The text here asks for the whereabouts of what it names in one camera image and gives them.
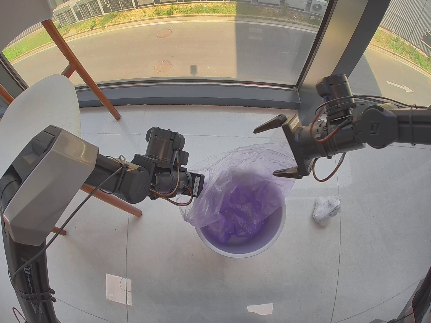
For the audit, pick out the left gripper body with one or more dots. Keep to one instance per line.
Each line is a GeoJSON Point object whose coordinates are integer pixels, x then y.
{"type": "Point", "coordinates": [168, 182]}

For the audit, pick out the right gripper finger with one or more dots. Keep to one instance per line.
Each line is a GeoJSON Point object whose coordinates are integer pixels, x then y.
{"type": "Point", "coordinates": [289, 172]}
{"type": "Point", "coordinates": [272, 123]}

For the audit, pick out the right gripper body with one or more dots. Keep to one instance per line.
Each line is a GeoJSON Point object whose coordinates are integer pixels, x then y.
{"type": "Point", "coordinates": [320, 140]}

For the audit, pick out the purple plastic bag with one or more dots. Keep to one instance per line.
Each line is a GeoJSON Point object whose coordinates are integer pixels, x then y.
{"type": "Point", "coordinates": [235, 180]}

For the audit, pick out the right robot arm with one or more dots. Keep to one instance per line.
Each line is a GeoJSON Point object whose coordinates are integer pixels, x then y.
{"type": "Point", "coordinates": [384, 126]}

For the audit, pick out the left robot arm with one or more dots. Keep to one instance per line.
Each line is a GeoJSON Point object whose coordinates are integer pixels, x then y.
{"type": "Point", "coordinates": [50, 167]}

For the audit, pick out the white trash bin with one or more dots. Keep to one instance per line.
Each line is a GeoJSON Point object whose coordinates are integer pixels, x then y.
{"type": "Point", "coordinates": [242, 251]}

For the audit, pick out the crumpled white paper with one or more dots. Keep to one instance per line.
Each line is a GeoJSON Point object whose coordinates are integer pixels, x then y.
{"type": "Point", "coordinates": [325, 210]}

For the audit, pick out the window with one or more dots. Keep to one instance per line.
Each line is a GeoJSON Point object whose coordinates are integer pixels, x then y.
{"type": "Point", "coordinates": [350, 29]}

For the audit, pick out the white cushioned wooden chair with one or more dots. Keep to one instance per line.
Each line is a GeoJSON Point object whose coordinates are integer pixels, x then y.
{"type": "Point", "coordinates": [40, 106]}

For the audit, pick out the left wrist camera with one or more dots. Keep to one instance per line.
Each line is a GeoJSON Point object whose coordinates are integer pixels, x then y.
{"type": "Point", "coordinates": [165, 146]}

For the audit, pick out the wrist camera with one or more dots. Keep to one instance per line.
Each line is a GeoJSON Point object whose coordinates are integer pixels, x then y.
{"type": "Point", "coordinates": [336, 89]}
{"type": "Point", "coordinates": [165, 146]}

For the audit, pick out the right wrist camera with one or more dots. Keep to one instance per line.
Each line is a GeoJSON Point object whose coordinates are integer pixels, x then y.
{"type": "Point", "coordinates": [336, 89]}

